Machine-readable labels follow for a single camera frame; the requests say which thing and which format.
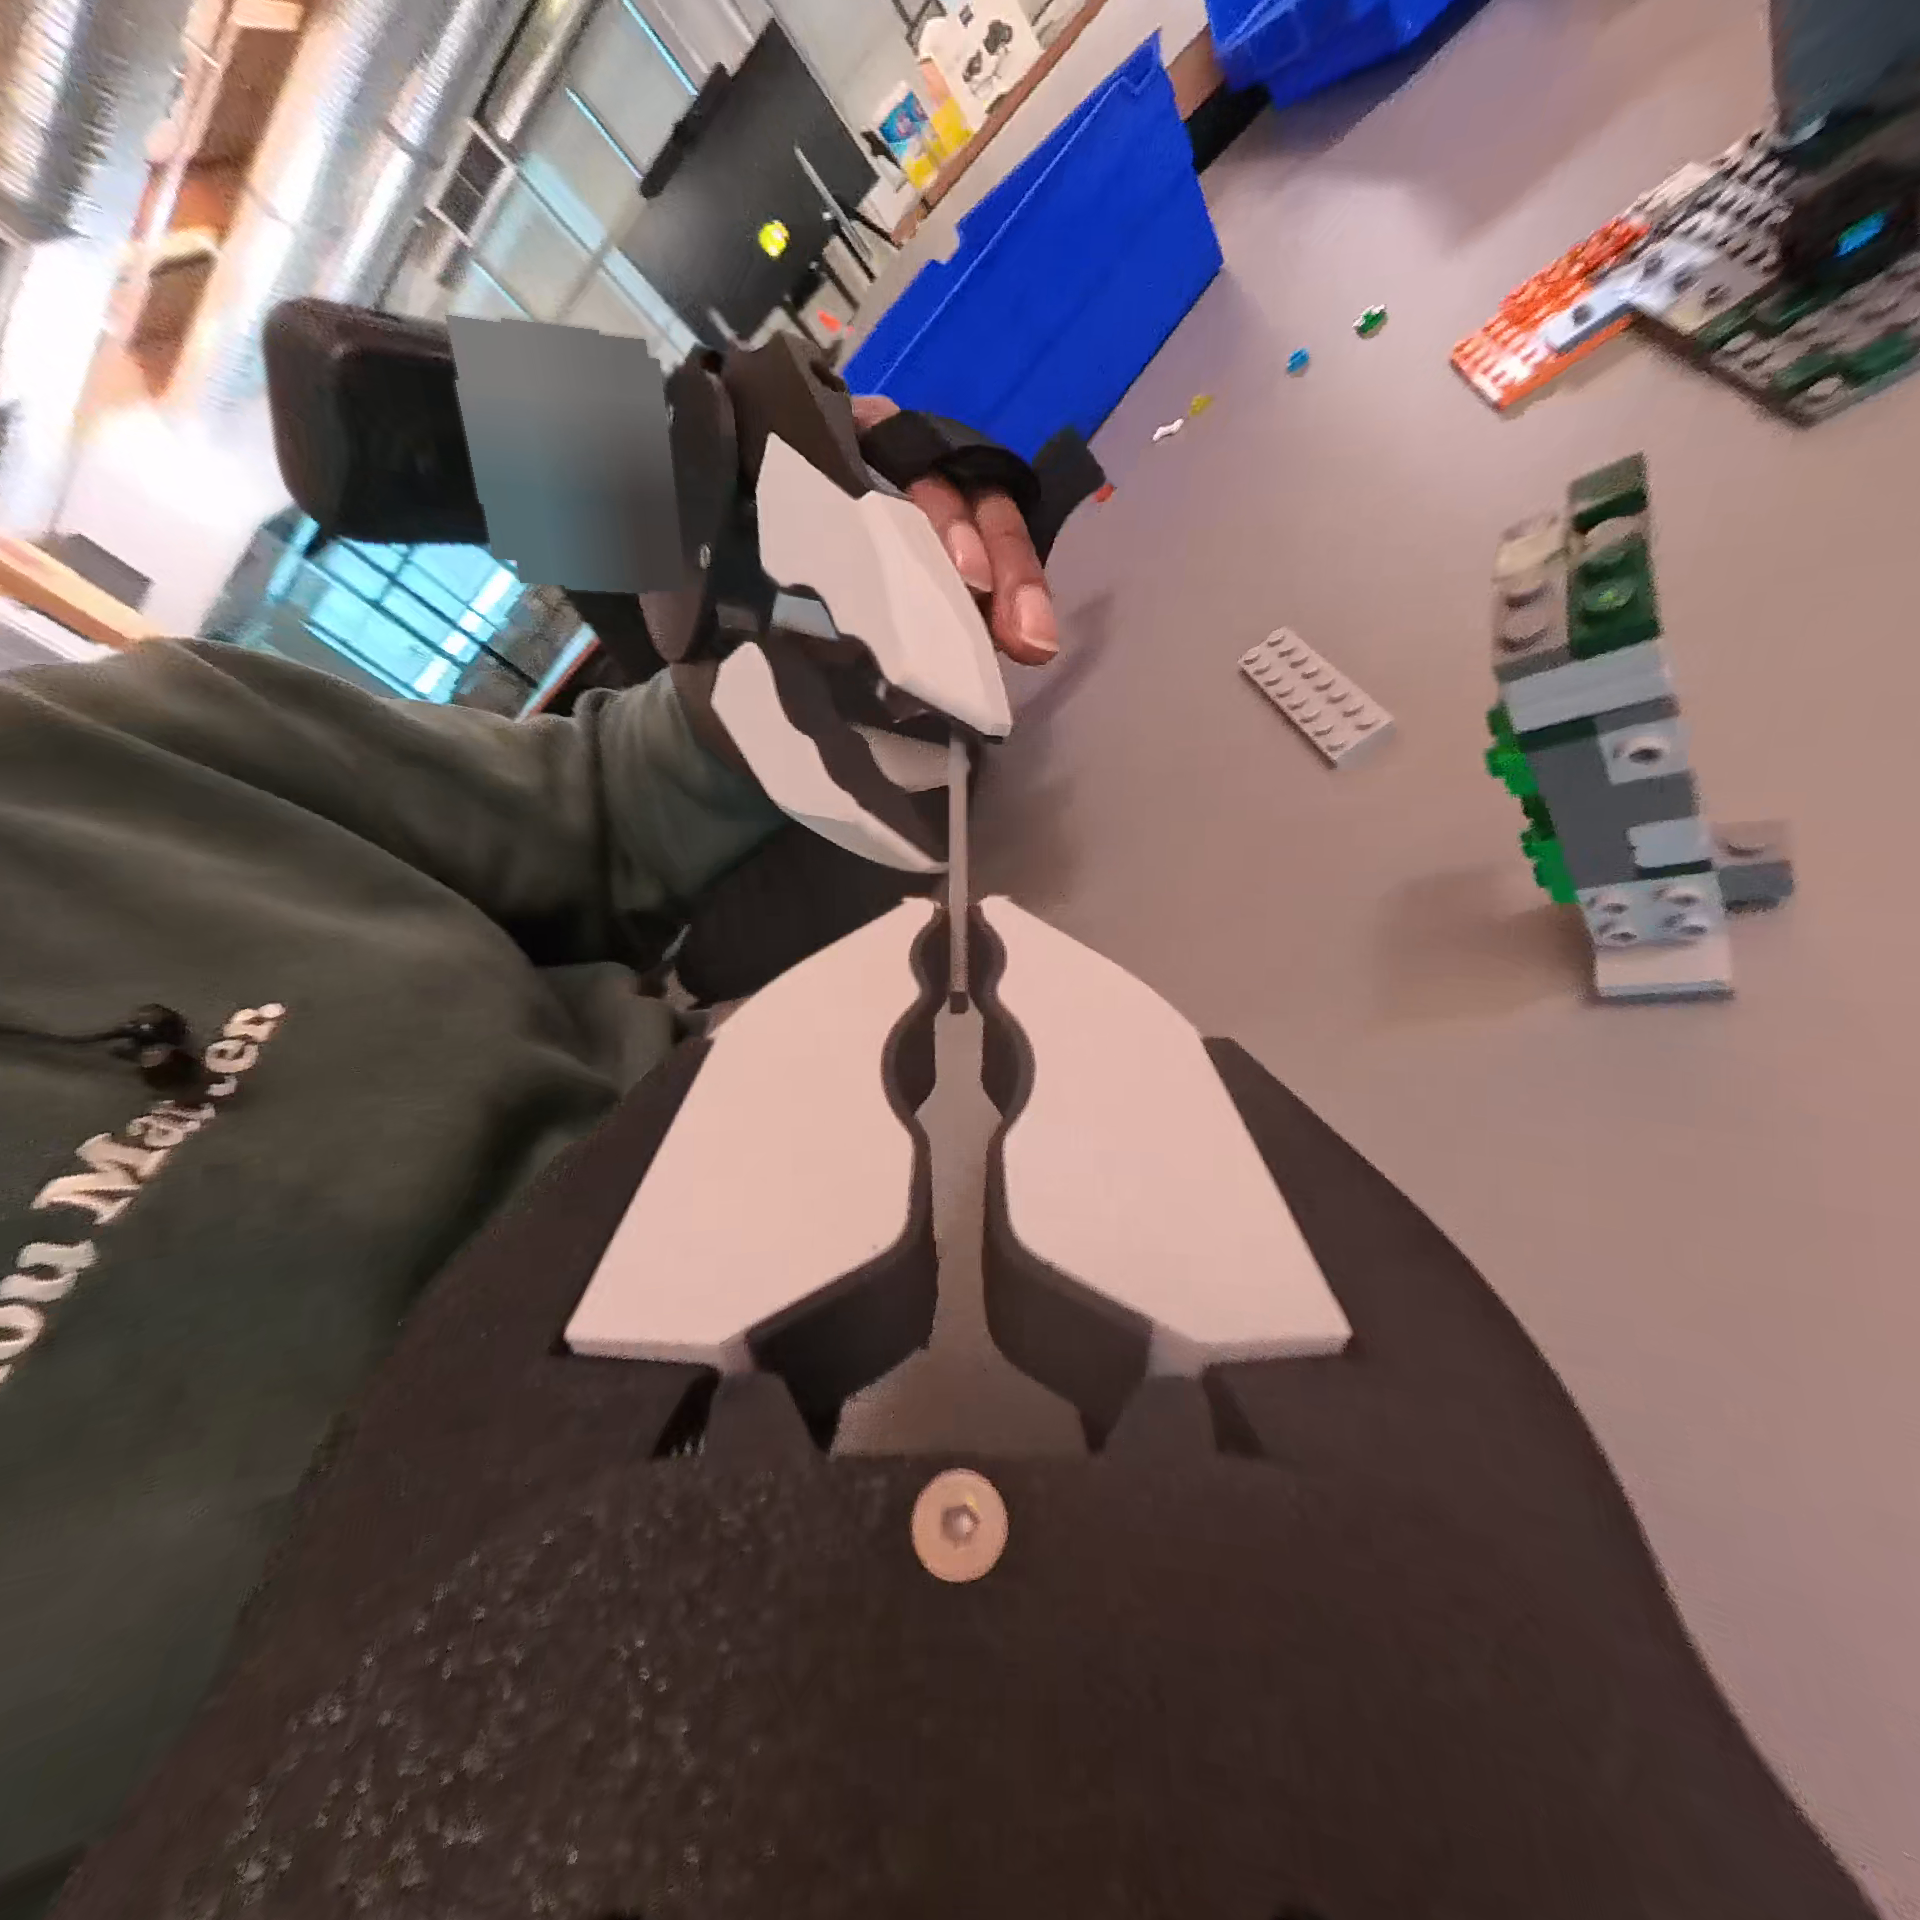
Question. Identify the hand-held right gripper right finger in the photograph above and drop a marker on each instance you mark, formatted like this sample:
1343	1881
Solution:
1156	1187

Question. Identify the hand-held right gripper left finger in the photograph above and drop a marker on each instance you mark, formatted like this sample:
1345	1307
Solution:
766	1187

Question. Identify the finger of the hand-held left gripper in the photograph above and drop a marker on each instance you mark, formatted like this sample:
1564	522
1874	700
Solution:
886	586
813	751

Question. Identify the dark grey tile strip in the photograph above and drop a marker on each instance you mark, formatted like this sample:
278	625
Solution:
958	871

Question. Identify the blue plastic bin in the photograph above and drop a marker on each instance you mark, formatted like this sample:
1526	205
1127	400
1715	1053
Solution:
1053	257
1337	37

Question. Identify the long light grey plate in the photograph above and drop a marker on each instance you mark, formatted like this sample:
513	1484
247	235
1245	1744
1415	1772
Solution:
1316	698

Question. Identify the grey white brick column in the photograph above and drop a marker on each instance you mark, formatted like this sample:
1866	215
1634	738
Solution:
1651	842

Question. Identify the person's left forearm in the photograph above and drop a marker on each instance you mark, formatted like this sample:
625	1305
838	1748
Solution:
676	779

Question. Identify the person's left hand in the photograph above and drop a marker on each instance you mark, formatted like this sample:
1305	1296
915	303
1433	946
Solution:
1007	556

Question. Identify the black monitor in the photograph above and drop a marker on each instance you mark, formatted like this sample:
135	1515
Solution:
738	165

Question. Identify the yellow cardboard box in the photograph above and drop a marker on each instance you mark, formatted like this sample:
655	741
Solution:
902	125

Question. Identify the white product box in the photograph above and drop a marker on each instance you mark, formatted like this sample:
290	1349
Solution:
978	47

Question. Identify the orange brick plate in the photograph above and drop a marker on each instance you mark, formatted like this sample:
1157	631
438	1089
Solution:
1547	307

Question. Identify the grey green brick tower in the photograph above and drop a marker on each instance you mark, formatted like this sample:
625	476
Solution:
1802	240

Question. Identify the silver air duct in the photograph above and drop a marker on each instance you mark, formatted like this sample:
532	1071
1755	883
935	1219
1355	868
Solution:
122	122
406	151

